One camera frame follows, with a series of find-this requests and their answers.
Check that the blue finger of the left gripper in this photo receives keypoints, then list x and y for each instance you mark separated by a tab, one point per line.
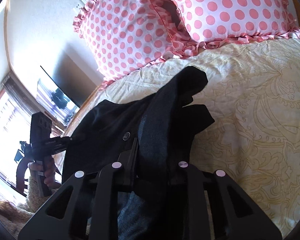
64	142

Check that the black pants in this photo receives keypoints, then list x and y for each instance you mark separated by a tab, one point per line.
164	124

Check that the person left hand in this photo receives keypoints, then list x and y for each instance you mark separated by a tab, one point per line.
49	170

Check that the dark wooden chair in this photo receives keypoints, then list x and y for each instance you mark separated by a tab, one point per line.
22	166

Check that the orange brown bed sheet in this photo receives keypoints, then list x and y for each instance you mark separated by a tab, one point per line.
89	104

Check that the black television screen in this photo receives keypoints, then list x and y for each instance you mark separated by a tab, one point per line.
64	90

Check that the pink polka dot pillow left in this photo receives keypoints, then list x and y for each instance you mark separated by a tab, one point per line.
126	35

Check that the pink polka dot pillow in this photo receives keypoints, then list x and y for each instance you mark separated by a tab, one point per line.
212	23
126	35

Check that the cream patterned bed quilt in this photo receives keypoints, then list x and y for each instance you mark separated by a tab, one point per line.
253	94

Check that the pink polka dot pillow right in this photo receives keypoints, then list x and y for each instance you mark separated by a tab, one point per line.
212	23

